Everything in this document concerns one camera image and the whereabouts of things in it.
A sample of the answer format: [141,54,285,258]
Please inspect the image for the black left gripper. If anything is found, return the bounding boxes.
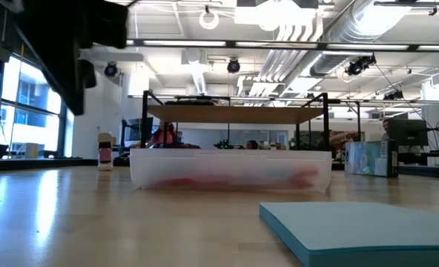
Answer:
[17,0,130,116]

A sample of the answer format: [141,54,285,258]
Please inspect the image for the pink pen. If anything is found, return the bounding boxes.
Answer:
[154,177,200,188]

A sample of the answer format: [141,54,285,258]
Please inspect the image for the clear pencil case orange lid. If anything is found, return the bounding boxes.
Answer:
[128,147,334,194]

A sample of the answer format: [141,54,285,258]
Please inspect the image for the red handled scissors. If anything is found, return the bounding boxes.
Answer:
[284,166,321,191]

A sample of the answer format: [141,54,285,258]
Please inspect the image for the crayon box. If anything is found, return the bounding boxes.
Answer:
[343,139,400,179]

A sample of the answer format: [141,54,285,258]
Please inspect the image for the blue sticky note pad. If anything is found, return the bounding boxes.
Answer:
[258,201,439,267]

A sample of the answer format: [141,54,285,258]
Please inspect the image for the black round ceiling lamp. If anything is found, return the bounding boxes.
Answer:
[226,58,242,74]
[103,62,119,78]

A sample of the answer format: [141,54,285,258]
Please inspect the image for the large window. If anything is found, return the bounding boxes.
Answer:
[0,55,74,159]

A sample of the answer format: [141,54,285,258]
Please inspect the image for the small white box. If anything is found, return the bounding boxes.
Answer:
[24,142,39,159]

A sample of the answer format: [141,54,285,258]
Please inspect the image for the pink and white marker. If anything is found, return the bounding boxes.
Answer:
[96,132,114,172]

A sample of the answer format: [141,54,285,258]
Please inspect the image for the wooden shelf riser black legs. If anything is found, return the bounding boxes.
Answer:
[140,90,331,151]

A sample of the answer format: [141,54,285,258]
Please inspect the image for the white ceiling unit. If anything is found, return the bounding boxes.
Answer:
[234,0,319,33]

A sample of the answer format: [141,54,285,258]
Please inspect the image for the black overhead light bar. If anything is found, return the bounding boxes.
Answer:
[125,38,439,53]

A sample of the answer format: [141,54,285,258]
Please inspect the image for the black ceiling spotlight cluster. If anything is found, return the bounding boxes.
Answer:
[344,54,377,77]

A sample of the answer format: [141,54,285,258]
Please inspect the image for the black computer monitor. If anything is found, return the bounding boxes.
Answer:
[388,117,430,148]

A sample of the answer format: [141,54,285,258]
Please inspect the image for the black metal stand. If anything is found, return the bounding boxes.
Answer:
[425,125,439,166]

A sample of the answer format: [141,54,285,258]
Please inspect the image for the white ceiling ring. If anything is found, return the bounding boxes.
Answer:
[199,10,220,30]

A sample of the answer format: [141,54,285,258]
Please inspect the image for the silver ventilation duct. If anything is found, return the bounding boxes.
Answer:
[308,0,413,79]

